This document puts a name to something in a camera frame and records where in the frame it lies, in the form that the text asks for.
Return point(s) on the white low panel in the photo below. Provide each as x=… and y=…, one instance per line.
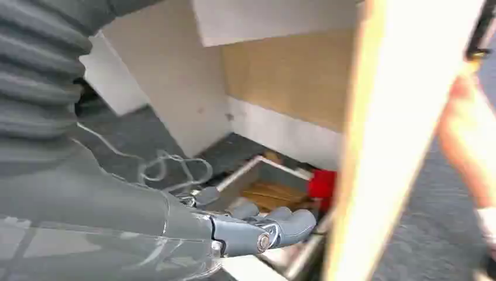
x=286, y=134

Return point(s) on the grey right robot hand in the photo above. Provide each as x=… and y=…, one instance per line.
x=85, y=217

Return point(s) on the ribbed grey right arm sleeve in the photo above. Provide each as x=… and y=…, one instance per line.
x=37, y=66

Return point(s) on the open box with metal frame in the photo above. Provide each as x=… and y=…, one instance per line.
x=271, y=194

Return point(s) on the beige wooden back board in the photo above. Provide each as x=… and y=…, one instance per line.
x=290, y=77

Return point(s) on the red object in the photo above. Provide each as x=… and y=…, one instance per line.
x=321, y=184

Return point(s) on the white desk side panel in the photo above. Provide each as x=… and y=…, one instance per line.
x=170, y=77

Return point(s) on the person's leg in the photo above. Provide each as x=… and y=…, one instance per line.
x=467, y=143

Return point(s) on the pale wooden desk top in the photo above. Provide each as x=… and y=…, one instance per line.
x=391, y=128

